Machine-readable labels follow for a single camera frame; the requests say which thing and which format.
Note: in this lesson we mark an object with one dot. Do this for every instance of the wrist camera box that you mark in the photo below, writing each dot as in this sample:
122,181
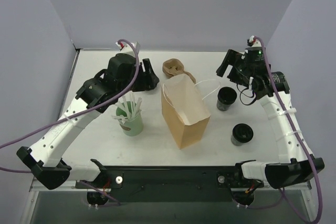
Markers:
252,41
126,48

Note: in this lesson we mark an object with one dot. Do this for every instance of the brown paper bag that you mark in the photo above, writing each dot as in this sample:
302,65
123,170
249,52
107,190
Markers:
184,110

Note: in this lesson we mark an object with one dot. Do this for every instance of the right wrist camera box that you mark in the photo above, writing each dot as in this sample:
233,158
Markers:
252,41

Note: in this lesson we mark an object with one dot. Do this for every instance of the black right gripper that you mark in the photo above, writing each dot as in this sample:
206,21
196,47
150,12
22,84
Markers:
233,64

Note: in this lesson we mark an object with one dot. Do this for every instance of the green straw holder cup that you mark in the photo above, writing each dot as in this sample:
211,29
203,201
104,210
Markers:
133,127

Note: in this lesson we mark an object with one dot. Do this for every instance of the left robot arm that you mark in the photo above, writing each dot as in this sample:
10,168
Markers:
44,158

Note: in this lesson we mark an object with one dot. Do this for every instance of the black paper coffee cup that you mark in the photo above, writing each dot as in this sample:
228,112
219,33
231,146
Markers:
238,141

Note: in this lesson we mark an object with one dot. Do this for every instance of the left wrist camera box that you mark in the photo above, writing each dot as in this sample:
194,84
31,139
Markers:
126,48

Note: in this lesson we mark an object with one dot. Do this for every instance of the white wrapped straw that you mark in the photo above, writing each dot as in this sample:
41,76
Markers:
137,106
132,100
126,108
122,119
120,109

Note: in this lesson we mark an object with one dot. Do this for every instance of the brown pulp cup carriers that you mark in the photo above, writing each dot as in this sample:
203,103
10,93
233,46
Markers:
174,67

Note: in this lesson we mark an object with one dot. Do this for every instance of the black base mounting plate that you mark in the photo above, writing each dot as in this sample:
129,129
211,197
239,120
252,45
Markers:
170,184

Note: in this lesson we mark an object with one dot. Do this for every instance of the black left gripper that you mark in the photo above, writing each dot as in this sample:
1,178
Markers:
143,76

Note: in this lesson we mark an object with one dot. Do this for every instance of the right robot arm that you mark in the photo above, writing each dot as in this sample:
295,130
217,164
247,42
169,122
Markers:
272,91

